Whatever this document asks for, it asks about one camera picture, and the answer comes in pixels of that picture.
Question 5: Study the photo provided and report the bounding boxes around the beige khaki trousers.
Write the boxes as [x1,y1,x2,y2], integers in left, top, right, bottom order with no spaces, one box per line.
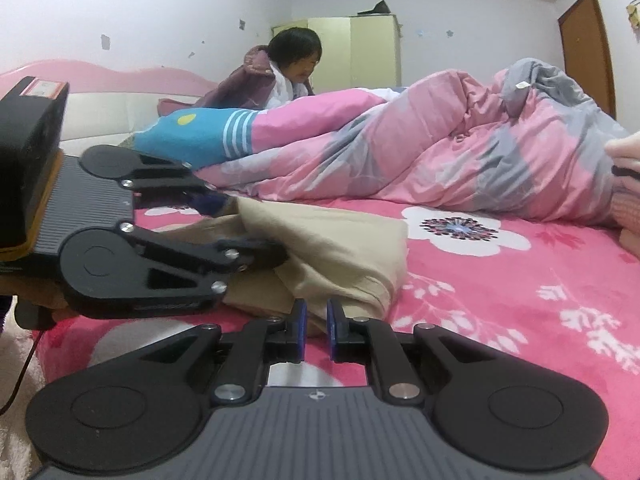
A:
[158,197,408,333]

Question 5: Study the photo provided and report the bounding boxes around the stack of folded clothes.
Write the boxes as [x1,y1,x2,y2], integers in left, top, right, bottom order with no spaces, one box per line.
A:
[605,131,640,258]

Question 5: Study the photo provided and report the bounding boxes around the person's left hand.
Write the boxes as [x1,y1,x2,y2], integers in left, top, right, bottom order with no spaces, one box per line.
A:
[0,274,68,310]

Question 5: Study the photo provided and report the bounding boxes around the blue pink striped pillow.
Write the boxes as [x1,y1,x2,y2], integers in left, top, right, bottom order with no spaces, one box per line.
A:
[132,89,387,170]

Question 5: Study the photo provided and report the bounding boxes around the pink white padded headboard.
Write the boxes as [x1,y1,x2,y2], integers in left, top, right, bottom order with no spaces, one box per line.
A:
[1,60,216,156]

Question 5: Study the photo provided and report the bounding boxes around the white fluffy blanket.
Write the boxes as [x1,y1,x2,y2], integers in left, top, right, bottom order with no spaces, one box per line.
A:
[1,322,44,480]

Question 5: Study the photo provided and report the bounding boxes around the child in maroon jacket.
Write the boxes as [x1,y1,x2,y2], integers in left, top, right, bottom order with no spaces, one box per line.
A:
[157,27,322,116]

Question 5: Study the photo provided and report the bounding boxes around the pink floral fleece bedsheet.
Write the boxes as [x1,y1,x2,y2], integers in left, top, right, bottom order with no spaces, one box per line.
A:
[37,200,639,479]

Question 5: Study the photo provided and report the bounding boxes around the pale yellow wardrobe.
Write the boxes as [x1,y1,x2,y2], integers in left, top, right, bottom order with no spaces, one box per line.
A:
[271,14,401,93]

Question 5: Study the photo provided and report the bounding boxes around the pink grey floral duvet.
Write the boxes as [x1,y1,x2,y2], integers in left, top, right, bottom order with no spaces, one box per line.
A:
[202,58,627,224]

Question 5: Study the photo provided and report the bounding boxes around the dark object atop wardrobe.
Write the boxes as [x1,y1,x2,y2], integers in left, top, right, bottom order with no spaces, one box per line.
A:
[357,0,392,16]

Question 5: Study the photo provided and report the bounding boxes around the brown wooden door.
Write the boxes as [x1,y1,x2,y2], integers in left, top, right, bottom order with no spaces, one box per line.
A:
[558,0,616,118]

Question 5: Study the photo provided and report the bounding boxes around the black cable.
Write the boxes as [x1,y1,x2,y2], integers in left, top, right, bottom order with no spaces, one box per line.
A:
[0,294,47,416]

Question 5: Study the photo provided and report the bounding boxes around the peeling yellow wall tape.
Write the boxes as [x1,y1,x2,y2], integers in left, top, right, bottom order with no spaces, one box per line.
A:
[626,0,640,30]

